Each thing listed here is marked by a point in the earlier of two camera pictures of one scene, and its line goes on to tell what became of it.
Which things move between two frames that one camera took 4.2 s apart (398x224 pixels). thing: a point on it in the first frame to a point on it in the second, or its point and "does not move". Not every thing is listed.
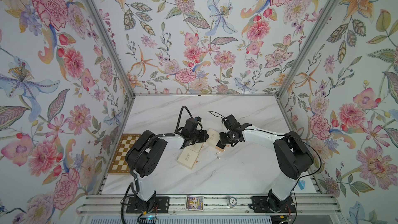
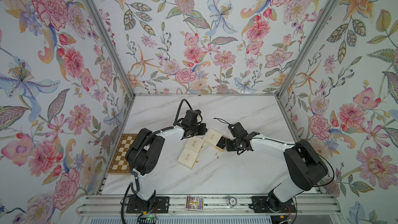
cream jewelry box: x=214 y=140 does not move
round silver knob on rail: x=232 y=201 does not move
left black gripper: x=202 y=133 to x=202 y=126
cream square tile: x=187 y=158 does not move
